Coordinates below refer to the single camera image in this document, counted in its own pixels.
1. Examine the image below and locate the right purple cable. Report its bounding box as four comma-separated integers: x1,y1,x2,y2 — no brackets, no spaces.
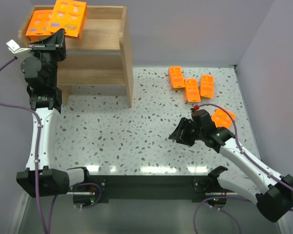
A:
194,103,293,234

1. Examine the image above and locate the orange sponge box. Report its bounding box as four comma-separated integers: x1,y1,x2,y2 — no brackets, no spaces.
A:
184,78,201,103
26,9,53,42
168,66,185,90
200,74,214,98
211,108,232,129
47,0,87,39

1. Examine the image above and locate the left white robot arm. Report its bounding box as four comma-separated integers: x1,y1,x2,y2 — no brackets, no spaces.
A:
16,29,89,198

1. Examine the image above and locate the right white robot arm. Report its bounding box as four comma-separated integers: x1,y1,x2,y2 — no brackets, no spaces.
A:
168,108,293,222

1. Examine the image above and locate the aluminium rail frame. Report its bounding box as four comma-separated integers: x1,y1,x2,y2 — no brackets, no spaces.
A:
8,65,290,234

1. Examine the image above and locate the wooden two-tier shelf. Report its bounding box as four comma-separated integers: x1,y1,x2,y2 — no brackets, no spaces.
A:
18,5,134,105

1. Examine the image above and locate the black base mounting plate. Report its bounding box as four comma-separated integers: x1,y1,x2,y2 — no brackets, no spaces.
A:
71,175,225,203

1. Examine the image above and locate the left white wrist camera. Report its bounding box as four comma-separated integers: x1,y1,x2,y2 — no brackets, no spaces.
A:
6,39,30,54

